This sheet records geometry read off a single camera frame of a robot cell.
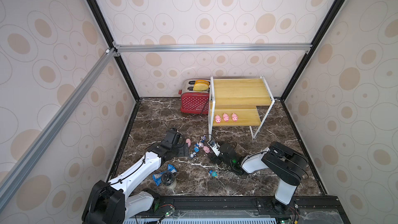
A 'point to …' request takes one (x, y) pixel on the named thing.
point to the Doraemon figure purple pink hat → (203, 138)
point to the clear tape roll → (169, 180)
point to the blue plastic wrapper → (157, 177)
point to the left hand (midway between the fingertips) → (184, 147)
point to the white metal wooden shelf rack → (240, 102)
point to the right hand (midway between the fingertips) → (211, 151)
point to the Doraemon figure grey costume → (192, 155)
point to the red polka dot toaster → (195, 96)
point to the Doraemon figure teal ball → (214, 173)
